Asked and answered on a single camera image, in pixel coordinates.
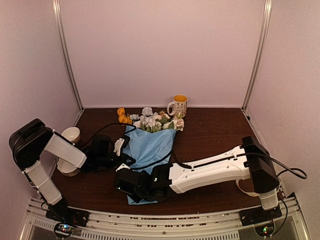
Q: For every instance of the front aluminium rail base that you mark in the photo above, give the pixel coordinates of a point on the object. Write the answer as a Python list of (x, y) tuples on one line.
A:
[(223, 225)]

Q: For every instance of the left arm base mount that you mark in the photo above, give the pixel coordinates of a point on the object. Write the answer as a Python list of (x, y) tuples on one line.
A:
[(70, 216)]

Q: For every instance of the blue wrapping paper sheet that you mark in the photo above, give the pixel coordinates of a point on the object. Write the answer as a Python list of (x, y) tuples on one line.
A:
[(151, 151)]

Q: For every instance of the floral ceramic mug yellow inside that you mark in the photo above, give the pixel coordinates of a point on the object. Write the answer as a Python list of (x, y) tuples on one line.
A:
[(178, 106)]

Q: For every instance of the white scalloped dish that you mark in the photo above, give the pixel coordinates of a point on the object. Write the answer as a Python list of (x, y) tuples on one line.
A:
[(66, 168)]

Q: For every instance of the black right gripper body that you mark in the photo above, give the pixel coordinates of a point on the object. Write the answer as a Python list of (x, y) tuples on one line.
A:
[(137, 199)]

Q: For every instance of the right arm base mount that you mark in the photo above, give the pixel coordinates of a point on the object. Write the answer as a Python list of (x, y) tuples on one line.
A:
[(257, 215)]

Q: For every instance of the right aluminium corner post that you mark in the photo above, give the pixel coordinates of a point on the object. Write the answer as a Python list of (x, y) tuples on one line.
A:
[(264, 31)]

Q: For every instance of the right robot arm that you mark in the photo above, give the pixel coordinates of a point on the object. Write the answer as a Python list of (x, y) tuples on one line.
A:
[(250, 160)]

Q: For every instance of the left aluminium corner post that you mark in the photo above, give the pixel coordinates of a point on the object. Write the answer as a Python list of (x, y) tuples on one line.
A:
[(66, 57)]

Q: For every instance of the aluminium corner post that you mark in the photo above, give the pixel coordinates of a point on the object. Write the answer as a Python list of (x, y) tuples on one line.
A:
[(264, 31), (66, 57)]

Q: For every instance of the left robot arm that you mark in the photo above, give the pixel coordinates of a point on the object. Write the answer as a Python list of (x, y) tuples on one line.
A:
[(30, 142)]

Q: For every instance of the orange fake flower stem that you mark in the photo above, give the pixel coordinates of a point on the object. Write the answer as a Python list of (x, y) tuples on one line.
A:
[(123, 118)]

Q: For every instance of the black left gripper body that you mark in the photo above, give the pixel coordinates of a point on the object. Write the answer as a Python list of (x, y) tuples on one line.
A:
[(103, 159)]

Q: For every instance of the blue fake flower stems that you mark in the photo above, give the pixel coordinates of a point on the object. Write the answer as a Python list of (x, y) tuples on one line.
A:
[(148, 121)]

